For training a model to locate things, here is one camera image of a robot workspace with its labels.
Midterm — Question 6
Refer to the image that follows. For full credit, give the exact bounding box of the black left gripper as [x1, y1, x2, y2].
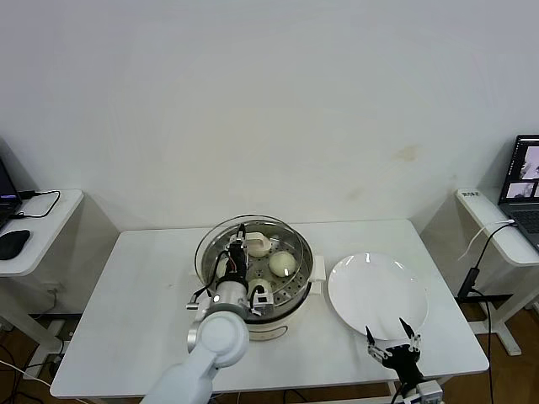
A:
[218, 222, 250, 288]

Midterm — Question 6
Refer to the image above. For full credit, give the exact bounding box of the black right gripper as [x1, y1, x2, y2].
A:
[365, 317, 423, 380]

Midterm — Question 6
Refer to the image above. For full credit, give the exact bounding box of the glass lid with white handle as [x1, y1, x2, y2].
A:
[194, 215, 305, 306]

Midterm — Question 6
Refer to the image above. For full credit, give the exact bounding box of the perforated steel steamer basket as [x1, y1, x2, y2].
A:
[200, 219, 315, 325]

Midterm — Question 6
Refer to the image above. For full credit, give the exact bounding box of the white round plate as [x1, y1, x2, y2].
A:
[327, 252, 430, 341]

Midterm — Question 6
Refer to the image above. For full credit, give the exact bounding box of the white side desk with label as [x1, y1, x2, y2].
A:
[419, 187, 539, 358]

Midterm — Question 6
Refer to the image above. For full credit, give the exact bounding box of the white side desk with mouse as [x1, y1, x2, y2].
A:
[0, 187, 123, 367]

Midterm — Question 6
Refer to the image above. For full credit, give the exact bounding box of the grey laptop with lit screen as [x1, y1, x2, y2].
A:
[498, 134, 539, 253]

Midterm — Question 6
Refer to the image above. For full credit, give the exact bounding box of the black computer mouse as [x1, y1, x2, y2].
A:
[0, 229, 32, 260]

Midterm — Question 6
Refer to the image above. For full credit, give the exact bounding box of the black laptop with dark screen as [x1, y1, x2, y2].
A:
[0, 136, 24, 231]

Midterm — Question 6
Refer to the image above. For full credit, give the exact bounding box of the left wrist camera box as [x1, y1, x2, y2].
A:
[248, 284, 275, 317]

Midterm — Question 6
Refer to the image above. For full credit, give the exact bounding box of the black adapter cable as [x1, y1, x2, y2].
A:
[457, 222, 517, 396]

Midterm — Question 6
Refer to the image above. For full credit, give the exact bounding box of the white thin cable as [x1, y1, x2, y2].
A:
[461, 218, 515, 260]

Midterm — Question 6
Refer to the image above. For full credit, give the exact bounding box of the black laptop charger cable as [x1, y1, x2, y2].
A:
[10, 189, 62, 220]

